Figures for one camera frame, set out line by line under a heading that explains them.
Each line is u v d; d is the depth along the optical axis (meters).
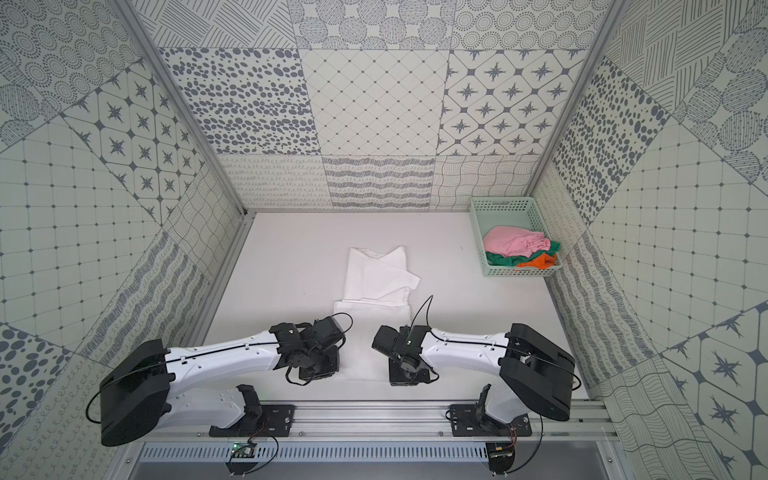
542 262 0.93
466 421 0.69
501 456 0.72
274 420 0.74
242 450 0.72
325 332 0.65
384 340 0.66
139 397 0.40
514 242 1.00
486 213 1.18
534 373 0.42
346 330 0.67
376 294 0.96
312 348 0.63
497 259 1.00
